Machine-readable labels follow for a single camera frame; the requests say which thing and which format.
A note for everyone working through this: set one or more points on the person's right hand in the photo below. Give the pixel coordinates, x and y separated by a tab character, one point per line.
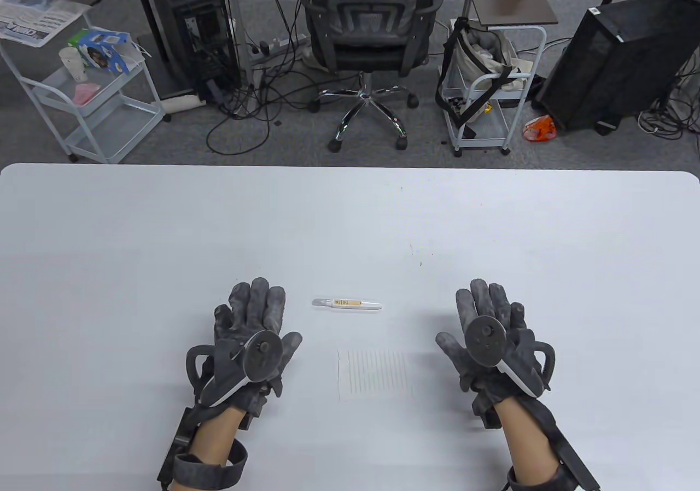
484	302

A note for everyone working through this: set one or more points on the person's left hand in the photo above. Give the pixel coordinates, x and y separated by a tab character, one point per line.
257	308

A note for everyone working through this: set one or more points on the white correction pen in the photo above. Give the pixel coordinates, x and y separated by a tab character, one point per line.
355	305

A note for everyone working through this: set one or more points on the lined white paper with text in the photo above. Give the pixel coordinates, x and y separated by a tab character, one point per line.
374	376

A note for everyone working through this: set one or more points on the person's left forearm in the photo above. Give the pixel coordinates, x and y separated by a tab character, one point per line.
216	436

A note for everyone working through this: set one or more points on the person's right forearm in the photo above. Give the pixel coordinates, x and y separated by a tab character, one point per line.
525	436

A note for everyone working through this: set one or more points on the black and white controller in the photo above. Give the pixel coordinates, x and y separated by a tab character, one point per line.
486	340
262	354

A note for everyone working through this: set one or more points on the black wrist sensor box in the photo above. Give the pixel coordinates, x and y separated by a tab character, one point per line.
574	463
178	447

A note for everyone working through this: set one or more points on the orange plastic bag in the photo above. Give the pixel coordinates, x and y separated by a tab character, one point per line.
540	129

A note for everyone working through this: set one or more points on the white desk foot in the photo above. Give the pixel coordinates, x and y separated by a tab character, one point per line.
180	103

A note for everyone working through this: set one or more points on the white metal shelf cart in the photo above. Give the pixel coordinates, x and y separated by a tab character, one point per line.
117	124

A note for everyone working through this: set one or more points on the white power strip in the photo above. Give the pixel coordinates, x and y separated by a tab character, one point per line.
279	44

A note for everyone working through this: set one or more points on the pink packet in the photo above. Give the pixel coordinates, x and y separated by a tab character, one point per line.
86	94

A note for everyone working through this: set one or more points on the black mesh office chair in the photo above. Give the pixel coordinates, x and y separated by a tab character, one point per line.
372	48

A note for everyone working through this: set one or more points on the white desk leg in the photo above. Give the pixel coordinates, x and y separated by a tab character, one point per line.
238	21

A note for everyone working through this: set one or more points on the blue cardboard box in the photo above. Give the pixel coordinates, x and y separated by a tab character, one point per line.
106	53

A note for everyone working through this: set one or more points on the white cart with brown top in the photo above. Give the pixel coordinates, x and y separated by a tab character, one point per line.
514	1

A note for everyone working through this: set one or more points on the white paper cup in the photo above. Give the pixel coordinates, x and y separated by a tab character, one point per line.
73	64

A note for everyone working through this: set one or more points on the folded newspaper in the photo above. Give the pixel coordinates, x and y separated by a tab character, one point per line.
38	18

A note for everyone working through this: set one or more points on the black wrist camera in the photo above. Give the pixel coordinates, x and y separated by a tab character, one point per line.
485	417

